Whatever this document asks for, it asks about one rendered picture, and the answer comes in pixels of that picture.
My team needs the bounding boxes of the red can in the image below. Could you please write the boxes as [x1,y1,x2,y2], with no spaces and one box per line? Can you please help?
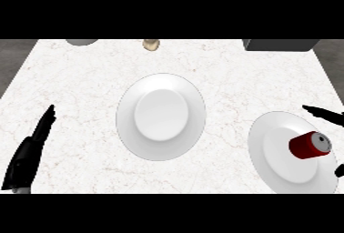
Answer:
[288,130,333,160]

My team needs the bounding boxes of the white plate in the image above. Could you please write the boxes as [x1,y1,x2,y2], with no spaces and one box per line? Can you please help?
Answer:
[115,73,207,162]
[246,110,339,194]

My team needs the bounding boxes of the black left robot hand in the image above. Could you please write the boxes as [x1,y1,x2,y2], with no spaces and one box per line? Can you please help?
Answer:
[0,104,57,191]

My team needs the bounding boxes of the grey round object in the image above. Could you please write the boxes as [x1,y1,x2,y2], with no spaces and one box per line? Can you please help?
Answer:
[65,39,99,47]

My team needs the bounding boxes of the beige object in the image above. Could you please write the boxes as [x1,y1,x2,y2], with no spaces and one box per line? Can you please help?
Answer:
[142,39,161,52]

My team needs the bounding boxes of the dark grey box appliance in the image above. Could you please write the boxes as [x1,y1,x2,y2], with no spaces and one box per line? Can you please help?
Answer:
[242,39,322,53]

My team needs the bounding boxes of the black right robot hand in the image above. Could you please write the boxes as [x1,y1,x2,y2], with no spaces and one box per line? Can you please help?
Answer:
[301,105,344,179]

